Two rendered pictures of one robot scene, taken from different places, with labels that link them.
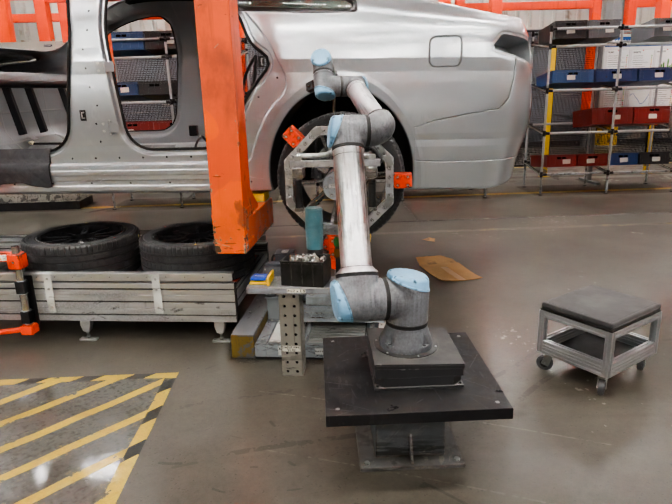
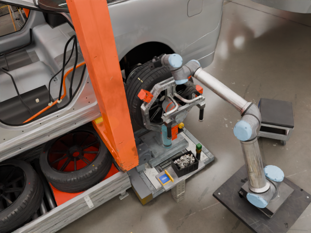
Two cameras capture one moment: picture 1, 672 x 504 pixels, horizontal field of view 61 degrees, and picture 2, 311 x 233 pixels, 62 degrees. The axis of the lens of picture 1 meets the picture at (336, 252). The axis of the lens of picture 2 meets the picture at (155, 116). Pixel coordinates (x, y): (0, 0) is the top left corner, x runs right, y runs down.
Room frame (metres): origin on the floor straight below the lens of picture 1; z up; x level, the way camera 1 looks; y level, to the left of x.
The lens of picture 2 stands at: (1.54, 1.04, 2.42)
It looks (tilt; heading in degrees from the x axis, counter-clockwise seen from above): 45 degrees down; 326
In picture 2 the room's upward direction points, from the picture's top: 6 degrees counter-clockwise
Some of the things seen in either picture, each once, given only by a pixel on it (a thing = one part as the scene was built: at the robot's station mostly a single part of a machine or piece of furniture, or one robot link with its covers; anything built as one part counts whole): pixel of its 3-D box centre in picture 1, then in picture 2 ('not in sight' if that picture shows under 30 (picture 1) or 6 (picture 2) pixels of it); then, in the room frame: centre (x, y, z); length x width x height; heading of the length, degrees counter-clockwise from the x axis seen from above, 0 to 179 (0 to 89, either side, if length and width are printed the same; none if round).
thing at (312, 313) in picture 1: (341, 303); (161, 144); (3.03, -0.02, 0.13); 0.50 x 0.36 x 0.10; 84
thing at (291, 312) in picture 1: (292, 330); (177, 186); (2.49, 0.21, 0.21); 0.10 x 0.10 x 0.42; 84
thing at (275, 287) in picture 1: (296, 284); (180, 171); (2.48, 0.18, 0.44); 0.43 x 0.17 x 0.03; 84
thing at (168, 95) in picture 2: (315, 147); (167, 101); (2.74, 0.08, 1.03); 0.19 x 0.18 x 0.11; 174
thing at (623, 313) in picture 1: (596, 336); (272, 121); (2.41, -1.18, 0.17); 0.43 x 0.36 x 0.34; 124
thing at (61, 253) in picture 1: (84, 251); (2, 195); (3.36, 1.53, 0.39); 0.66 x 0.66 x 0.24
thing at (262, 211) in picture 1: (248, 203); (107, 126); (3.15, 0.48, 0.69); 0.52 x 0.17 x 0.35; 174
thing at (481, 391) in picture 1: (405, 404); (258, 203); (1.90, -0.24, 0.15); 0.60 x 0.60 x 0.30; 2
